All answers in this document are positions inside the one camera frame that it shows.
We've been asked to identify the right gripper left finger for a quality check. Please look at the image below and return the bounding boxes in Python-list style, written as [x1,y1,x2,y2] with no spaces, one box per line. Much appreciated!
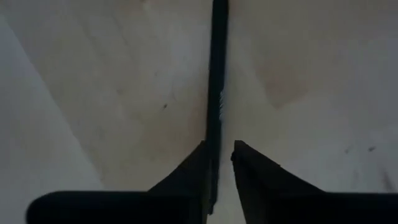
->
[26,139,215,224]

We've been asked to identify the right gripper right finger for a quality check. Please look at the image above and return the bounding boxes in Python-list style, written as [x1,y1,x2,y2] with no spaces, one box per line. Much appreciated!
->
[230,139,398,224]

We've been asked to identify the black ballpoint pen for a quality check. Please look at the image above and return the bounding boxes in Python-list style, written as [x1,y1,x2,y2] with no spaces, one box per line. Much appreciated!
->
[203,0,230,215]

